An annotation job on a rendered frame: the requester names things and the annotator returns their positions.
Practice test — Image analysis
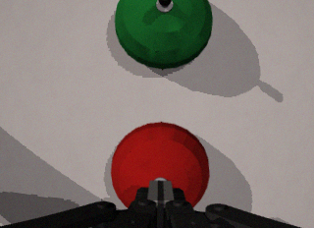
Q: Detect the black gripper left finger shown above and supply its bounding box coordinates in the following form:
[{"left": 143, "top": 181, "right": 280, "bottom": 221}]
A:
[{"left": 0, "top": 180, "right": 161, "bottom": 228}]

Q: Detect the red dome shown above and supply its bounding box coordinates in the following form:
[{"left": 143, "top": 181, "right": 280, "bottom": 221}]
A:
[{"left": 111, "top": 122, "right": 209, "bottom": 208}]

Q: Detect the green dome bell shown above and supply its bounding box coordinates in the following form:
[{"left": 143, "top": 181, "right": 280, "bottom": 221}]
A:
[{"left": 115, "top": 0, "right": 213, "bottom": 70}]

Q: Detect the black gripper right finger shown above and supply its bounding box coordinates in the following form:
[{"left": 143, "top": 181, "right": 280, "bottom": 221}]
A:
[{"left": 160, "top": 181, "right": 301, "bottom": 228}]

